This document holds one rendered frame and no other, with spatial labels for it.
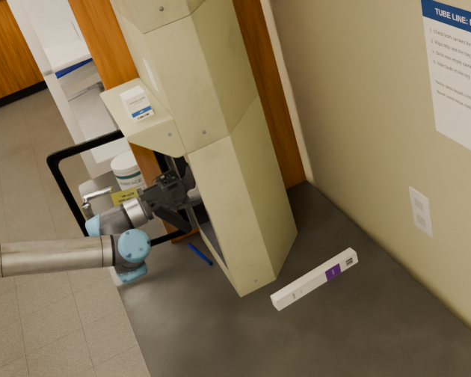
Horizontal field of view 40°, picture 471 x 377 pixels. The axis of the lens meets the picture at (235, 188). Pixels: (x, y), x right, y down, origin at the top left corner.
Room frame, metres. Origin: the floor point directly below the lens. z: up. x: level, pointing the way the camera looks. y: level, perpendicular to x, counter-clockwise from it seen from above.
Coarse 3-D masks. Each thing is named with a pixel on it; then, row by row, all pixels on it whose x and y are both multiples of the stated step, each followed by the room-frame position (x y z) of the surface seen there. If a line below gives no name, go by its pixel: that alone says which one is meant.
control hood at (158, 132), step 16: (112, 96) 1.56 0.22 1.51; (112, 112) 1.46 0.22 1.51; (160, 112) 1.37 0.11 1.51; (128, 128) 1.34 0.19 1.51; (144, 128) 1.31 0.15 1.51; (160, 128) 1.31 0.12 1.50; (176, 128) 1.32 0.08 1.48; (144, 144) 1.30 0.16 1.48; (160, 144) 1.31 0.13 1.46; (176, 144) 1.32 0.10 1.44
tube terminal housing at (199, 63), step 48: (144, 48) 1.36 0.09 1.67; (192, 48) 1.34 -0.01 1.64; (240, 48) 1.49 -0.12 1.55; (192, 96) 1.33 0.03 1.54; (240, 96) 1.43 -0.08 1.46; (192, 144) 1.32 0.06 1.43; (240, 144) 1.37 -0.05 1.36; (240, 192) 1.34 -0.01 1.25; (240, 240) 1.33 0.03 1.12; (288, 240) 1.45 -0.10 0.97; (240, 288) 1.32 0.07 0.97
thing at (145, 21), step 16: (112, 0) 1.58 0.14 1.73; (128, 0) 1.34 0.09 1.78; (144, 0) 1.33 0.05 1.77; (160, 0) 1.33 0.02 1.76; (176, 0) 1.34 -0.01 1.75; (192, 0) 1.36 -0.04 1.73; (128, 16) 1.43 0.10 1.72; (144, 16) 1.32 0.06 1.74; (160, 16) 1.33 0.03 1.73; (176, 16) 1.34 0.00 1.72; (144, 32) 1.32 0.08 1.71
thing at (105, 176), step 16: (112, 144) 1.61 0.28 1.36; (128, 144) 1.61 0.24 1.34; (64, 160) 1.60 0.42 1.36; (80, 160) 1.61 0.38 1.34; (96, 160) 1.61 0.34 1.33; (112, 160) 1.61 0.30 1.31; (128, 160) 1.61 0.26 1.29; (144, 160) 1.61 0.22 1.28; (64, 176) 1.60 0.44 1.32; (80, 176) 1.61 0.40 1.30; (96, 176) 1.61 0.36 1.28; (112, 176) 1.61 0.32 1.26; (128, 176) 1.61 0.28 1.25; (144, 176) 1.61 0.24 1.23; (80, 192) 1.60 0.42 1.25; (96, 192) 1.61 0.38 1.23; (112, 192) 1.61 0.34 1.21; (128, 192) 1.61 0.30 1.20; (80, 208) 1.60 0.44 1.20; (96, 208) 1.61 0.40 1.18; (144, 224) 1.61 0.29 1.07; (160, 224) 1.61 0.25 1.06
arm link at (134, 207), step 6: (132, 198) 1.44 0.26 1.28; (138, 198) 1.43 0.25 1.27; (126, 204) 1.42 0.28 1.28; (132, 204) 1.41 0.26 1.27; (138, 204) 1.41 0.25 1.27; (126, 210) 1.40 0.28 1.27; (132, 210) 1.40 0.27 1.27; (138, 210) 1.40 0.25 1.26; (144, 210) 1.40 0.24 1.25; (132, 216) 1.39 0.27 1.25; (138, 216) 1.39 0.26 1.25; (144, 216) 1.39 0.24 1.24; (132, 222) 1.38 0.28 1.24; (138, 222) 1.39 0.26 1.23; (144, 222) 1.40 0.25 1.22
